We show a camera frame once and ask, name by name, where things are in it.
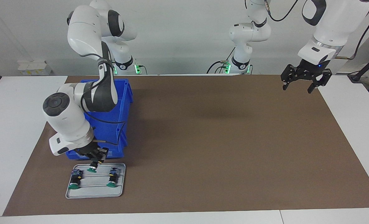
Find brown table mat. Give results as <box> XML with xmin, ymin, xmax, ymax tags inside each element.
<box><xmin>2</xmin><ymin>75</ymin><xmax>369</xmax><ymax>217</ymax></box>

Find small white box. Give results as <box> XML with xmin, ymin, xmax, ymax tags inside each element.
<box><xmin>17</xmin><ymin>60</ymin><xmax>52</xmax><ymax>76</ymax></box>

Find black stand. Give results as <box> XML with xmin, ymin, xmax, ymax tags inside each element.
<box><xmin>348</xmin><ymin>49</ymin><xmax>369</xmax><ymax>83</ymax></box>

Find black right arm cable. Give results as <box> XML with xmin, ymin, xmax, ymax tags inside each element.
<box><xmin>79</xmin><ymin>53</ymin><xmax>127</xmax><ymax>147</ymax></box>

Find blue plastic storage bin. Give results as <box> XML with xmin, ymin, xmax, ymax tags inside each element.
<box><xmin>66</xmin><ymin>78</ymin><xmax>134</xmax><ymax>161</ymax></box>

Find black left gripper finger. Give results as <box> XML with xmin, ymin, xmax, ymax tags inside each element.
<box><xmin>282</xmin><ymin>74</ymin><xmax>293</xmax><ymax>91</ymax></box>
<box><xmin>307</xmin><ymin>78</ymin><xmax>325</xmax><ymax>94</ymax></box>

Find grey metal tray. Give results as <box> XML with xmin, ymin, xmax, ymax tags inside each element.
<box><xmin>65</xmin><ymin>163</ymin><xmax>126</xmax><ymax>199</ymax></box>

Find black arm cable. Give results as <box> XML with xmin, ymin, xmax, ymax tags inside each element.
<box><xmin>264</xmin><ymin>0</ymin><xmax>369</xmax><ymax>60</ymax></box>
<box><xmin>79</xmin><ymin>53</ymin><xmax>127</xmax><ymax>147</ymax></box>

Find black right arm strap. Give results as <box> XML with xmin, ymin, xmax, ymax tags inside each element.
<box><xmin>97</xmin><ymin>57</ymin><xmax>114</xmax><ymax>68</ymax></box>

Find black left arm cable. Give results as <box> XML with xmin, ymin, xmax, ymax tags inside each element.
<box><xmin>264</xmin><ymin>0</ymin><xmax>369</xmax><ymax>60</ymax></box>

